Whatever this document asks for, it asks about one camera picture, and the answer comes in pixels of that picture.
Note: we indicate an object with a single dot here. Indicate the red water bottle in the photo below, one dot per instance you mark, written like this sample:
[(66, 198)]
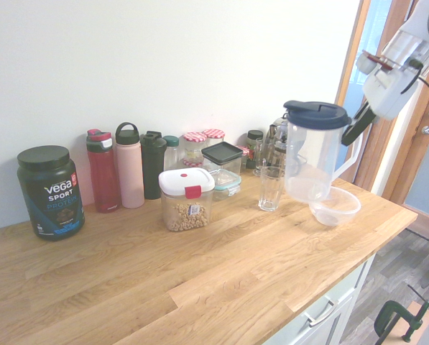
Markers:
[(104, 179)]

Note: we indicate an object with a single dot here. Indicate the clear pitcher with blue lid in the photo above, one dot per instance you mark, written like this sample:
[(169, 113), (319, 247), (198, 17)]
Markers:
[(307, 161)]

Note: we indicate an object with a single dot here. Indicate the clear drinking glass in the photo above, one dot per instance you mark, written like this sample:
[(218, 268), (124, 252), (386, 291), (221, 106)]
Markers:
[(270, 190)]

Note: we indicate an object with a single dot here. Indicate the square container with black lid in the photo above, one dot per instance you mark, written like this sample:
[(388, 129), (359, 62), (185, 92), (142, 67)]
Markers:
[(223, 152)]

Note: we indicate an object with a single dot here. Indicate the black shaker bottle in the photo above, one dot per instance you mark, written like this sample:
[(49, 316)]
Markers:
[(153, 165)]

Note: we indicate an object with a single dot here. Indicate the glass container with teal lid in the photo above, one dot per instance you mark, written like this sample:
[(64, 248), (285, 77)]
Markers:
[(228, 185)]

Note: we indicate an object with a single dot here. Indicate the wooden door with glass panel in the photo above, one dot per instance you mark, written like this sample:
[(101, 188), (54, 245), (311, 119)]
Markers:
[(401, 169)]

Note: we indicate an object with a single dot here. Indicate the clear plastic bowl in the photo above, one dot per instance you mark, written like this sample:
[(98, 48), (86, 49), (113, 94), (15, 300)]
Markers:
[(343, 212)]

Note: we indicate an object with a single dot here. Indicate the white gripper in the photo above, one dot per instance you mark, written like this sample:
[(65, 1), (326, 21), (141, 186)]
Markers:
[(388, 93)]

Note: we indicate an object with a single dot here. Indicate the cereal container with white lid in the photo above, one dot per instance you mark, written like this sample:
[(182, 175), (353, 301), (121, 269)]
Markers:
[(185, 205)]

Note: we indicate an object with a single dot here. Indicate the green metal clamp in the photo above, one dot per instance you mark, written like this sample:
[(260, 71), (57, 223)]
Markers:
[(390, 314)]

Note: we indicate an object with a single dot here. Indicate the dark jar with black lid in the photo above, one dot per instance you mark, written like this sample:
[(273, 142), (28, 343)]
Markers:
[(253, 138)]

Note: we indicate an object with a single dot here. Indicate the small jar red checkered lid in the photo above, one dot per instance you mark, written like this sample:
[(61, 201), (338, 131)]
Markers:
[(243, 152), (192, 162)]

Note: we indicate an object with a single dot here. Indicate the glass jar red checkered lid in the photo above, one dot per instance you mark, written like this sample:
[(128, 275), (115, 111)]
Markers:
[(214, 133), (194, 143)]

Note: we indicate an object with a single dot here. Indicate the glass French press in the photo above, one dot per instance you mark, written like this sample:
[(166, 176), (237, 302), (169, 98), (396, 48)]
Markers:
[(277, 143)]

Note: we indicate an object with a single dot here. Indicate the black Vega protein tub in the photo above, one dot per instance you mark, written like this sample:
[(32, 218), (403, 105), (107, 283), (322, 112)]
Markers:
[(50, 187)]

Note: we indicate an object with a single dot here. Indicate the clear bottle with green cap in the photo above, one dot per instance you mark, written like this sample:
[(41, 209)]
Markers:
[(171, 154)]

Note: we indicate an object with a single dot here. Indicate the pink bottle with black cap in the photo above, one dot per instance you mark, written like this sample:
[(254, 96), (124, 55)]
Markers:
[(129, 172)]

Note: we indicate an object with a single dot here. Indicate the pale cabinet under counter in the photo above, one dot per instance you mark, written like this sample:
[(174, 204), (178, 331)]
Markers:
[(343, 305)]

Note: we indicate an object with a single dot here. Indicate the clear glass mug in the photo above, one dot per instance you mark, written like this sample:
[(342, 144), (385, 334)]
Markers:
[(261, 158)]

